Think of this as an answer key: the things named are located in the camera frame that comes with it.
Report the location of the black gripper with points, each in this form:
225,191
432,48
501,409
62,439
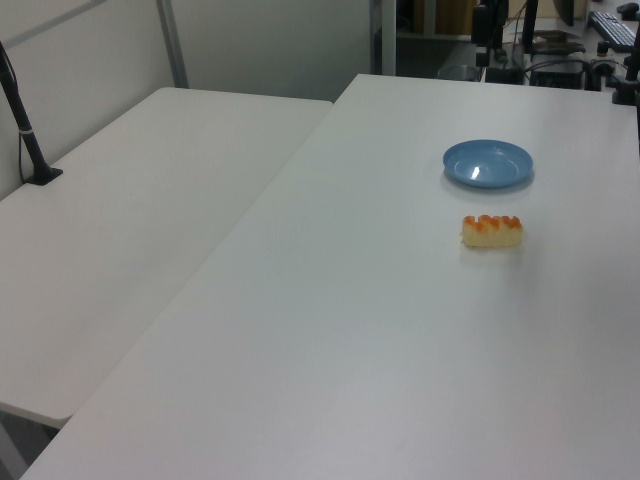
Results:
481,24

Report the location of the blue round plate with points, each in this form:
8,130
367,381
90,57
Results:
495,160

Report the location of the bread with orange topping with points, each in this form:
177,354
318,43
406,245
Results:
492,234

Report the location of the black monitor stand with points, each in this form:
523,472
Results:
530,27

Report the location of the black computer box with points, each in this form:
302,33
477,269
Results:
557,74

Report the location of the white cabinet column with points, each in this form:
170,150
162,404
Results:
384,37

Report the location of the black keyboard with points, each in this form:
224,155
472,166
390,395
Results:
614,30

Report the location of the black computer mouse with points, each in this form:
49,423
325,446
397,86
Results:
626,10

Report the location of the black pole stand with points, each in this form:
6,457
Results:
22,127

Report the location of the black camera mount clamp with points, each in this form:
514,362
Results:
626,80

